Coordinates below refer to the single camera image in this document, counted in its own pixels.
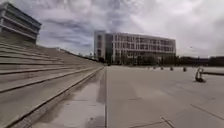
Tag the large white and glass building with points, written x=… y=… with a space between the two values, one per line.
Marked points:
x=140 y=46

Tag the grey concrete paved plaza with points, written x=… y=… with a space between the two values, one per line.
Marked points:
x=150 y=96

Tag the wide concrete steps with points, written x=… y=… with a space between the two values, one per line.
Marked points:
x=33 y=76

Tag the row of trees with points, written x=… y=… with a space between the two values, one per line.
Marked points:
x=200 y=61

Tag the small robot with pale mast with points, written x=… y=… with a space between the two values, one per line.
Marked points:
x=200 y=79

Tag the dark kerb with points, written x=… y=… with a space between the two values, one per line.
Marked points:
x=213 y=73

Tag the dark building with horizontal bands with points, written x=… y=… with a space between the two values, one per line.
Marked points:
x=16 y=21

